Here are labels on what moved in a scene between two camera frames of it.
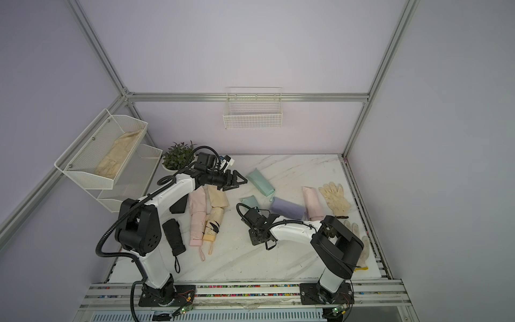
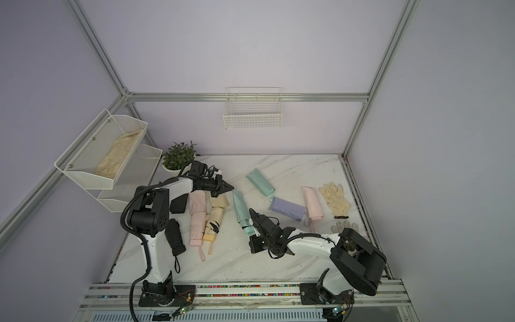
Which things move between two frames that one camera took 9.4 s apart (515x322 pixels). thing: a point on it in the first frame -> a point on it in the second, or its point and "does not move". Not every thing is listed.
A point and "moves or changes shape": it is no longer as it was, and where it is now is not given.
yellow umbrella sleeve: (218, 198) does not move
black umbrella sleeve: (179, 206) does not move
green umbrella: (250, 201) moves or changes shape
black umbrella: (173, 231) does not move
